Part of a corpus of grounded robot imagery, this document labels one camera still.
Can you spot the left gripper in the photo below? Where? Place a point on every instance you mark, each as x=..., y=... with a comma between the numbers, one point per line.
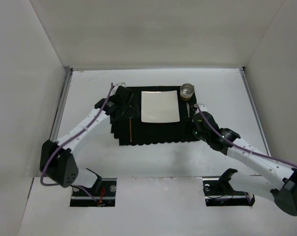
x=128, y=105

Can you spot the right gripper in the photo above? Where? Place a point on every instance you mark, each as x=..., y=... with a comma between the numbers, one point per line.
x=196, y=118

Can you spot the copper fork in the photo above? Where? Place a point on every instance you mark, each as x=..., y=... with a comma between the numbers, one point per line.
x=130, y=129

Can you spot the silver knife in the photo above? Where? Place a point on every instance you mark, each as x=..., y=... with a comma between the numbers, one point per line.
x=188, y=109

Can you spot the black cloth placemat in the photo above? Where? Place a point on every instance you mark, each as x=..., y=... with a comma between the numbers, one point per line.
x=152, y=133

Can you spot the square white plate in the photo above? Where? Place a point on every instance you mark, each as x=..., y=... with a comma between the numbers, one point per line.
x=159, y=107

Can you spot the metal cup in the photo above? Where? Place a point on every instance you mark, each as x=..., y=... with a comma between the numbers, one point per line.
x=186, y=91

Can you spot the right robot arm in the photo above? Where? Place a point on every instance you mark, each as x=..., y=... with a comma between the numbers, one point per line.
x=278, y=182

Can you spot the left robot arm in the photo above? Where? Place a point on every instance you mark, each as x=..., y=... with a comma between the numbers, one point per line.
x=57, y=161

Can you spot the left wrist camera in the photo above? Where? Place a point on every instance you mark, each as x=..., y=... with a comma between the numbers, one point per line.
x=120, y=84

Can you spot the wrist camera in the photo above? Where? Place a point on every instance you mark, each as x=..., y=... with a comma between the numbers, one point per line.
x=201, y=107
x=120, y=84

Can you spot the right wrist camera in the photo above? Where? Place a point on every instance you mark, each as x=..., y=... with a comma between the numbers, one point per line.
x=201, y=107

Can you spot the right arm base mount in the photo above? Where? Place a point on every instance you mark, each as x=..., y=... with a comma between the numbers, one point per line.
x=219, y=193

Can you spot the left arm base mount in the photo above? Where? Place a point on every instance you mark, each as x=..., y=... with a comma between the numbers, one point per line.
x=102, y=194

